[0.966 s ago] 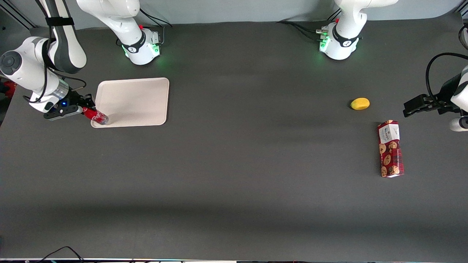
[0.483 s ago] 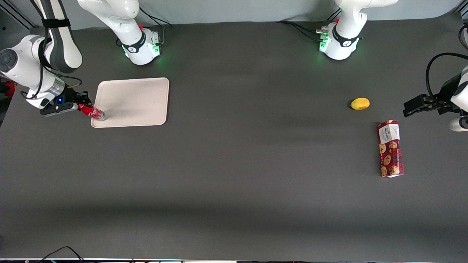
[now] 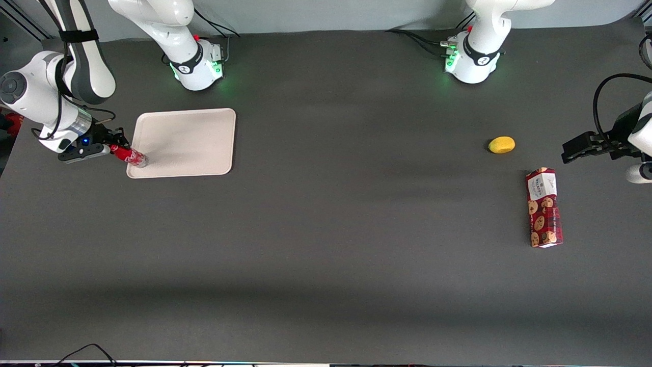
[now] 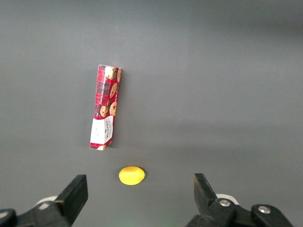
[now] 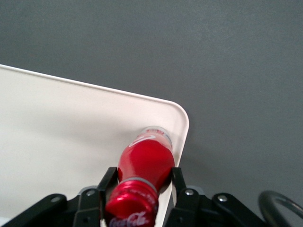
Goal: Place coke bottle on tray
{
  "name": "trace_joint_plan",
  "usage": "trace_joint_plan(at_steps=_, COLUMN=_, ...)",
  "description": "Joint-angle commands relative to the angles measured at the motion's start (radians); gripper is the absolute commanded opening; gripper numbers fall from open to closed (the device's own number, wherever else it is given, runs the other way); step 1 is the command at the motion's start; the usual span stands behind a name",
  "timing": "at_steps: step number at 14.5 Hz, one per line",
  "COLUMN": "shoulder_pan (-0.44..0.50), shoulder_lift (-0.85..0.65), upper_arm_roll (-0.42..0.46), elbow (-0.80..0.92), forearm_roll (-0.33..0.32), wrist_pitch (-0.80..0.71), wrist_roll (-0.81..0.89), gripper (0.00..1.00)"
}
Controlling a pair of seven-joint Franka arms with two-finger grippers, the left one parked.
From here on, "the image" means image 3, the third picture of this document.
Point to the dark diagonal frame bar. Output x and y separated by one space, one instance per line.
28 20

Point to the red object beside table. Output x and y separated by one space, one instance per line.
12 124

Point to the beige plastic tray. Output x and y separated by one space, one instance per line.
186 142

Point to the red cookie box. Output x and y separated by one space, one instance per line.
544 209

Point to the yellow lemon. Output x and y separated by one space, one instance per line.
501 145

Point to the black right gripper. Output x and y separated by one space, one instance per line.
103 136

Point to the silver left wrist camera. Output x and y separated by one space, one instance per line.
637 173

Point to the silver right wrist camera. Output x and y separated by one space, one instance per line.
81 153

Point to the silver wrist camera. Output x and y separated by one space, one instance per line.
81 153
637 173

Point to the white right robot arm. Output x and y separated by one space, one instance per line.
30 97

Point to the red coke bottle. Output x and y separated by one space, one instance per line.
133 157

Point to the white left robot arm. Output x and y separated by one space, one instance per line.
479 56

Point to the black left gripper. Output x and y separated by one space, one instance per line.
618 133

